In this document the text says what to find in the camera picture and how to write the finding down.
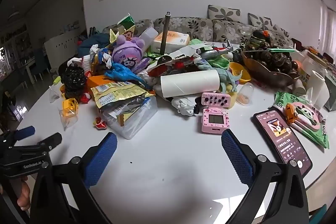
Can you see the orange white tissue box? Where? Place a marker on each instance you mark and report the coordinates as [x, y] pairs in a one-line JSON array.
[[172, 39]]

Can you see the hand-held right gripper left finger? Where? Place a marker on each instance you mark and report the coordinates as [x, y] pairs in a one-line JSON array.
[[101, 158]]

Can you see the white curtain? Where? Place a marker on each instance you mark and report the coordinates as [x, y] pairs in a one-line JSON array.
[[328, 29]]

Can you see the purple plush toy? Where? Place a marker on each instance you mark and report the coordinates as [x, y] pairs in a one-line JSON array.
[[126, 53]]

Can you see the metal pole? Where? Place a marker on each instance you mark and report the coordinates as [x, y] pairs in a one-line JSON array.
[[165, 32]]

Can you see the green panda wipes pack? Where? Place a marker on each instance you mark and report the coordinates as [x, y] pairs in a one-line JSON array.
[[312, 121]]

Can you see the small red toy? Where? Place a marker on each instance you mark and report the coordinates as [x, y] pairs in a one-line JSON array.
[[99, 123]]

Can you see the translucent plastic container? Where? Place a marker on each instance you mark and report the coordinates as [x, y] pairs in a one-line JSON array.
[[148, 39]]

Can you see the yellow toy in plastic bag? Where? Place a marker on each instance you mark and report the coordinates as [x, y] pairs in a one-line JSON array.
[[69, 106]]

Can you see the white paper roll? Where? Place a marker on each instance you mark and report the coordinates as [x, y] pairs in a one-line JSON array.
[[317, 87]]

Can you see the floral cushion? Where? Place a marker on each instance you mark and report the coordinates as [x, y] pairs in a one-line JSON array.
[[224, 13], [261, 22]]

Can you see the blue cloth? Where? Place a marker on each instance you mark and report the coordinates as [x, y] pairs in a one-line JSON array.
[[92, 44]]

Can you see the pink button toy keypad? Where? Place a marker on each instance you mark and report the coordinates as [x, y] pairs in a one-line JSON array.
[[216, 100]]

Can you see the white cabinet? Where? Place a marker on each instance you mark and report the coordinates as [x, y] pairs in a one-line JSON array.
[[63, 48]]

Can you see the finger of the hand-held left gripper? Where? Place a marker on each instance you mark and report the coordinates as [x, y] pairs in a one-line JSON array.
[[25, 132], [51, 141]]

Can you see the green cloth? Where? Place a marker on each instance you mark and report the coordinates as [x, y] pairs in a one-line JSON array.
[[218, 62]]

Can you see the pink handheld game console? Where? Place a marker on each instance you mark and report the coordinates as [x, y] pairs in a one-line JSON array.
[[215, 120]]

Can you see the small orange toy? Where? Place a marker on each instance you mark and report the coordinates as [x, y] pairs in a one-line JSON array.
[[291, 112]]

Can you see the green carton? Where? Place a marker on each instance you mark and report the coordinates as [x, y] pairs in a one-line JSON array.
[[126, 22]]

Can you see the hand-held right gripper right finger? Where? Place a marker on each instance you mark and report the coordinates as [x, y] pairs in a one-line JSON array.
[[236, 155]]

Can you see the brown leaf-shaped bowl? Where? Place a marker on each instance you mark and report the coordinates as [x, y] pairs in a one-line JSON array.
[[270, 74]]

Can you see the blue chair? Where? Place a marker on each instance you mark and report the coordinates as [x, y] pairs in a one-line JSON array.
[[43, 62]]

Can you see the white robot toy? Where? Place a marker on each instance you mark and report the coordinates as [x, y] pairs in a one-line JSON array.
[[185, 106]]

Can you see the yellow-green highlighter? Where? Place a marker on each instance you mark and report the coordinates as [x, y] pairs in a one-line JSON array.
[[57, 80]]

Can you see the person's left hand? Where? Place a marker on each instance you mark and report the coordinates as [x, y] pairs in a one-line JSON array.
[[23, 193]]

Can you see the silver toy airplane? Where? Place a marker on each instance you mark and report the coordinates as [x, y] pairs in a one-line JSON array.
[[215, 50]]

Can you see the yellow toy bowl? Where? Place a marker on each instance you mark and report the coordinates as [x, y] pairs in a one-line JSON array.
[[240, 71]]

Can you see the clear plastic dome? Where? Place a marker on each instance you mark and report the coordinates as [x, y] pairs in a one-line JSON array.
[[245, 94]]

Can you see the grey green dinosaur toy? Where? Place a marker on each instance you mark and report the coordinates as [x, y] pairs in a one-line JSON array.
[[225, 77]]

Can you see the yellow snack bag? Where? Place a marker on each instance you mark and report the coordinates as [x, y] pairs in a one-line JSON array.
[[118, 92]]

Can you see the blue dinosaur toy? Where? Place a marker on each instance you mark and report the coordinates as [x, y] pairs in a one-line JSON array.
[[123, 73]]

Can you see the black spiky toy figure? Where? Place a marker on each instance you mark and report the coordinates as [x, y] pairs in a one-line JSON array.
[[74, 81]]

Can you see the black smartphone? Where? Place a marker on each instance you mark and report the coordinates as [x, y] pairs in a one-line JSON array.
[[282, 142]]

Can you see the floral sofa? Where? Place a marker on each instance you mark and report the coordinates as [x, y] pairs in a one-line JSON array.
[[199, 27]]

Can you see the clear plastic box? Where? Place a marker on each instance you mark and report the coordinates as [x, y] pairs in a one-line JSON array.
[[136, 119]]

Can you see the white cardboard tube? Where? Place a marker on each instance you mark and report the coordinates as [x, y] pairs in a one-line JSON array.
[[189, 82]]

